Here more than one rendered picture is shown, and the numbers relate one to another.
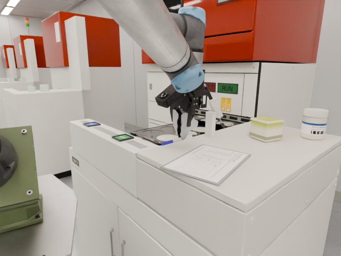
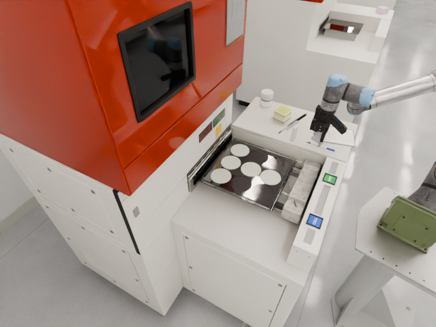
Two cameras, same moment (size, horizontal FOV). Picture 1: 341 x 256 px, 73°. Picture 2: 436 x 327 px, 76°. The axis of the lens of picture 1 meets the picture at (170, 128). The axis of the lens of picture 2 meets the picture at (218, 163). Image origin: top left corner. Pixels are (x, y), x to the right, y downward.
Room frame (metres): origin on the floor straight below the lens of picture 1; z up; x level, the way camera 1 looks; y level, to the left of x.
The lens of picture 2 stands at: (1.54, 0.80, 1.90)
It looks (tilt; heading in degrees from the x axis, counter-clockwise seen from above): 44 degrees down; 249
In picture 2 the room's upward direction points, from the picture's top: straight up
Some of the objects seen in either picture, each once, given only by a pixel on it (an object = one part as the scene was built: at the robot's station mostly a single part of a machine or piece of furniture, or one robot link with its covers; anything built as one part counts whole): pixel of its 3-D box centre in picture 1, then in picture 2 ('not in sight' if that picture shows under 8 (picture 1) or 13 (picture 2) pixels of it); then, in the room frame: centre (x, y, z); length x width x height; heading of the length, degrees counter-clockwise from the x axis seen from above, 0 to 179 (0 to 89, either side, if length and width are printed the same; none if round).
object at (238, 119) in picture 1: (213, 114); (211, 148); (1.19, -0.22, 0.96); 0.44 x 0.01 x 0.02; 41
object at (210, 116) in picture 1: (213, 116); (291, 128); (0.78, -0.15, 1.03); 0.06 x 0.04 x 0.13; 131
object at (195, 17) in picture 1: (190, 30); (335, 88); (0.68, -0.05, 1.29); 0.09 x 0.08 x 0.11; 126
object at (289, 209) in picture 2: not in sight; (292, 211); (0.97, 0.22, 0.89); 0.08 x 0.03 x 0.03; 131
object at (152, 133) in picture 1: (185, 133); (250, 169); (1.04, -0.07, 0.90); 0.34 x 0.34 x 0.01; 41
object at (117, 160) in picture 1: (107, 148); (318, 208); (0.85, 0.25, 0.89); 0.55 x 0.09 x 0.14; 41
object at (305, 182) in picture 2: not in sight; (301, 191); (0.85, 0.12, 0.87); 0.36 x 0.08 x 0.03; 41
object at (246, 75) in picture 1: (190, 99); (189, 160); (1.33, -0.11, 1.02); 0.82 x 0.03 x 0.40; 41
